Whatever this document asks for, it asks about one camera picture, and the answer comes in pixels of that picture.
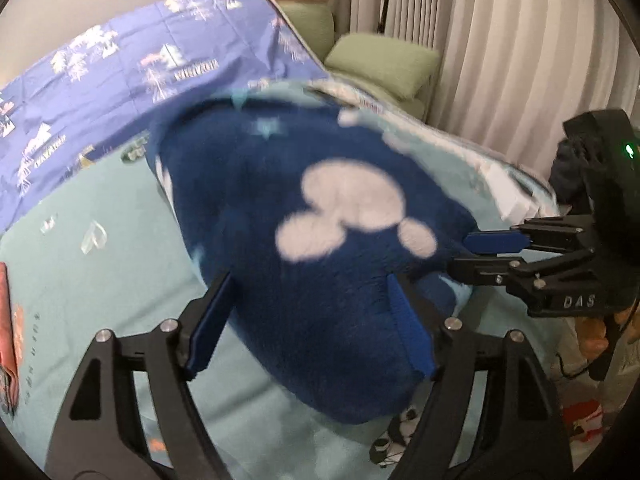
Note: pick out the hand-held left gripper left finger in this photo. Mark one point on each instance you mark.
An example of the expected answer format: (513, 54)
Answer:
(210, 330)

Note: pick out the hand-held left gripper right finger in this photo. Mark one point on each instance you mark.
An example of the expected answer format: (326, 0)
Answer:
(410, 330)

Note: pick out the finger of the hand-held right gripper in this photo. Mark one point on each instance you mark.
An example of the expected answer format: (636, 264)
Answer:
(480, 270)
(492, 242)

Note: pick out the navy fleece garment with prints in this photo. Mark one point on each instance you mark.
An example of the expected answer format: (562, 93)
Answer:
(250, 200)

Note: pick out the person's right hand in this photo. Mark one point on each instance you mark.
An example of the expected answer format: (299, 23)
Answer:
(592, 340)

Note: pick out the dark cloth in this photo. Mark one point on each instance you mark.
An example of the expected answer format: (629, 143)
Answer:
(567, 175)

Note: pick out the black and white object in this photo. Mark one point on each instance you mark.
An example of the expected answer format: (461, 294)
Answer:
(395, 440)

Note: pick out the light blue printed blanket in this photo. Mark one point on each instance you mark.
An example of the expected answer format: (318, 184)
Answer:
(100, 280)

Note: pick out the white pleated curtain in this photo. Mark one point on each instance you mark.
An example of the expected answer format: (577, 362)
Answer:
(500, 60)

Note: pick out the red and white object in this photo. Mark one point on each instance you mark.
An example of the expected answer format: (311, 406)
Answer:
(585, 420)

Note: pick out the green sofa cushion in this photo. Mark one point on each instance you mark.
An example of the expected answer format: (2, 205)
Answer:
(380, 62)

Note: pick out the blue printed bedsheet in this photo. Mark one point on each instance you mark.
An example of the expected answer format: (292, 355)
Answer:
(100, 100)

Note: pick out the green pillow by headboard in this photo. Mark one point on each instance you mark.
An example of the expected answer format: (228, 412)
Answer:
(310, 25)

